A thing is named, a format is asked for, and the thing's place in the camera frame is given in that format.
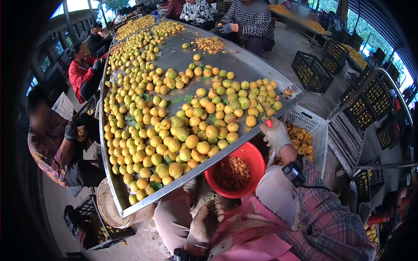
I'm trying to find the person's body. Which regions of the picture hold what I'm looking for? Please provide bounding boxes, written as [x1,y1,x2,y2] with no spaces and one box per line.
[206,191,378,261]

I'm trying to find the beige plastic bucket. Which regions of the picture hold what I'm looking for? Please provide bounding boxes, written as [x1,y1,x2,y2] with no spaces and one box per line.
[96,178,156,229]

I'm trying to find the small heap of apricot halves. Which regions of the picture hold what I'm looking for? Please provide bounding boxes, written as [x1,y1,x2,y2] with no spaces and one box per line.
[195,37,226,55]

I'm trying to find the black crate with apricots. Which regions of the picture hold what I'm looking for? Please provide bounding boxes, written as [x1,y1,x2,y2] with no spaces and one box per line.
[74,194,136,252]

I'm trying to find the red handled knife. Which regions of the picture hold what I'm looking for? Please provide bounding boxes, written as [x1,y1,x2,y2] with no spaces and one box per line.
[256,99,273,128]

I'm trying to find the white slotted crate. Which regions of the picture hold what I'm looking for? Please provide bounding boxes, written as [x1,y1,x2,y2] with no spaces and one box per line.
[52,92,76,121]

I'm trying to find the black plastic crate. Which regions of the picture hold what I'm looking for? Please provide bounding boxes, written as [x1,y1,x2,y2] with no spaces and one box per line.
[291,50,334,95]

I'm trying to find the person's right fingers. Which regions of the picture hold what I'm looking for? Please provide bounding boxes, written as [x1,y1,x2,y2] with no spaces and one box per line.
[260,117,282,147]

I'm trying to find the red plastic bowl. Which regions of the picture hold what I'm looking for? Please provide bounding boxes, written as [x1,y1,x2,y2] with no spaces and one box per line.
[204,142,266,199]

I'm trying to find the person's left fingers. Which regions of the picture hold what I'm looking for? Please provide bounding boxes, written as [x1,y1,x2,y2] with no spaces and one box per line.
[202,198,226,224]

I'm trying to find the black wrist band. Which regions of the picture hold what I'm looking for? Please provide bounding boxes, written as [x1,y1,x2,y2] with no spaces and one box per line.
[282,156,307,189]
[173,248,192,261]

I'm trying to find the person's right hand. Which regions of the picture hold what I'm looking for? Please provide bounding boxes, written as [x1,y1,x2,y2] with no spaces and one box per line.
[260,117,292,153]

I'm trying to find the metal roller rack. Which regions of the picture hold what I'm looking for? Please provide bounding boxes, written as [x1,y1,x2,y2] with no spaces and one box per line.
[327,110,366,178]

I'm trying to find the person's left hand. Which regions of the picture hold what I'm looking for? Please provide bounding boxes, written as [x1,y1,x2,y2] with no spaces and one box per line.
[185,198,226,249]

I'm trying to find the stack of black crates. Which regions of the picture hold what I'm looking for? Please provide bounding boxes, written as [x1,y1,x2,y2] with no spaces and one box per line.
[340,67,396,131]

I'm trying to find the heap of apricot pits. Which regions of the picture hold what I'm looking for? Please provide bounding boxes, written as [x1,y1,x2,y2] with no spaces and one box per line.
[214,156,251,192]

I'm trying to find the white plastic crate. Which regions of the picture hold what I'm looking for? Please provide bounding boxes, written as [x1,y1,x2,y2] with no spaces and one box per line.
[267,104,329,181]

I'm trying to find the person's legs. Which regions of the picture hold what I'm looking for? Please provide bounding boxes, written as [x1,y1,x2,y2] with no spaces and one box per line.
[153,165,296,258]

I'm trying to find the metal table with apricots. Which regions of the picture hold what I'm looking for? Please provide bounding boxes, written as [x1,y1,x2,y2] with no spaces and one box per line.
[268,3,330,37]

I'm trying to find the large metal sorting table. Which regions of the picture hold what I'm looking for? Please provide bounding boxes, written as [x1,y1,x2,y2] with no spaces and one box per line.
[98,15,307,219]

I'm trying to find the pile of whole apricots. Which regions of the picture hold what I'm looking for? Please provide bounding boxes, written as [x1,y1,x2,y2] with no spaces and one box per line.
[103,20,283,206]

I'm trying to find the pile of halved apricots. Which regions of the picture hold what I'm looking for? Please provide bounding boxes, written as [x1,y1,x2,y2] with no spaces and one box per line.
[273,122,315,165]

